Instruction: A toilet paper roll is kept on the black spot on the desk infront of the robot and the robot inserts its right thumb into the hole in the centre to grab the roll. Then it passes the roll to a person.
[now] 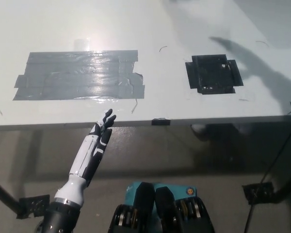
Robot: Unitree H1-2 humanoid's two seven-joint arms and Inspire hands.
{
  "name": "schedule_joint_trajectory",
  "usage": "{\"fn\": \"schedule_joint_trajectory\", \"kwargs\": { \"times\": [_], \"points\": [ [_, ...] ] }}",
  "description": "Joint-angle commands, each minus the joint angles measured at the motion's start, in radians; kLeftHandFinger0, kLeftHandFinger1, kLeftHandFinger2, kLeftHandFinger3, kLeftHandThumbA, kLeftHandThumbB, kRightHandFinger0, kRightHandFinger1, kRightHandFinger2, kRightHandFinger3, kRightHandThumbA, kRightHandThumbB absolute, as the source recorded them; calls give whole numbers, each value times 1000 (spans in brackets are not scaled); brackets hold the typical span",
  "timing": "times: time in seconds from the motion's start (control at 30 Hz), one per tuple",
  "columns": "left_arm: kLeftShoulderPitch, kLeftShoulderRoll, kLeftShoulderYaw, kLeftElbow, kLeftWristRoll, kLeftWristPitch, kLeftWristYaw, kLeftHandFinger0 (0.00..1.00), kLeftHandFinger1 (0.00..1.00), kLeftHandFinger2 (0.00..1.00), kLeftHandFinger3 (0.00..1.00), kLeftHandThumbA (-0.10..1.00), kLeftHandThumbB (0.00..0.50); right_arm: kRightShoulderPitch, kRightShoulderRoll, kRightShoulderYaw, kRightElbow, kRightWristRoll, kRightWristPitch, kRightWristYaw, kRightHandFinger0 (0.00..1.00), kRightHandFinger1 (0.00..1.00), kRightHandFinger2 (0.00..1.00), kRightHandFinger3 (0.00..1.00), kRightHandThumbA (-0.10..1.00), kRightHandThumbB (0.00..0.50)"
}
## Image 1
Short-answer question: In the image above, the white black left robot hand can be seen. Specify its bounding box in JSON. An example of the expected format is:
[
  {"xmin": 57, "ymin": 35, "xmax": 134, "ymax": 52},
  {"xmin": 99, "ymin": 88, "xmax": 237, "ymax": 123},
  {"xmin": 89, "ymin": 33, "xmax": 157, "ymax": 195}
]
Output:
[{"xmin": 53, "ymin": 109, "xmax": 117, "ymax": 205}]

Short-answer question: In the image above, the black teal robot torso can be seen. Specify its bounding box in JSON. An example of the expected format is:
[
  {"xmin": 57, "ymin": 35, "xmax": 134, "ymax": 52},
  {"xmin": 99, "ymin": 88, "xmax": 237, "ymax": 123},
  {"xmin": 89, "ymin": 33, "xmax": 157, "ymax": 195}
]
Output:
[{"xmin": 110, "ymin": 181, "xmax": 214, "ymax": 233}]

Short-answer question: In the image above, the black table leg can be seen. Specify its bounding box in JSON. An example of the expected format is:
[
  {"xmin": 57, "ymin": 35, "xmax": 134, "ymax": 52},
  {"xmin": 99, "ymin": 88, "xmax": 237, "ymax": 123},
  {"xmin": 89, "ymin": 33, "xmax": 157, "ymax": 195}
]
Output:
[
  {"xmin": 0, "ymin": 177, "xmax": 20, "ymax": 214},
  {"xmin": 271, "ymin": 169, "xmax": 291, "ymax": 203}
]

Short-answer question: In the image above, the white shoe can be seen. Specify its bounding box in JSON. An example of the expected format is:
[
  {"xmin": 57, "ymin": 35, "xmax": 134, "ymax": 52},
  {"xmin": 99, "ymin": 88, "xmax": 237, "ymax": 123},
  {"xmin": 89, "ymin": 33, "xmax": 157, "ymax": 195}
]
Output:
[{"xmin": 191, "ymin": 123, "xmax": 207, "ymax": 136}]

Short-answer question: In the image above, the black tape square patch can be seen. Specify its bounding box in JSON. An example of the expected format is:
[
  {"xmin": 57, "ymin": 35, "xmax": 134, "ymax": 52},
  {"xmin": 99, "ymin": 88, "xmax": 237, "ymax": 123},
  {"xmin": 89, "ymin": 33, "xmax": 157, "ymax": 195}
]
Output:
[{"xmin": 185, "ymin": 54, "xmax": 244, "ymax": 95}]

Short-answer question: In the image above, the grey duct tape patch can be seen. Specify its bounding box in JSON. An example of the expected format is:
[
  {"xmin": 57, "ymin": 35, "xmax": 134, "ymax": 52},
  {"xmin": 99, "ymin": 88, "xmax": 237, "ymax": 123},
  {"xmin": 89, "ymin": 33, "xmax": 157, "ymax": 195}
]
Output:
[{"xmin": 12, "ymin": 50, "xmax": 146, "ymax": 101}]

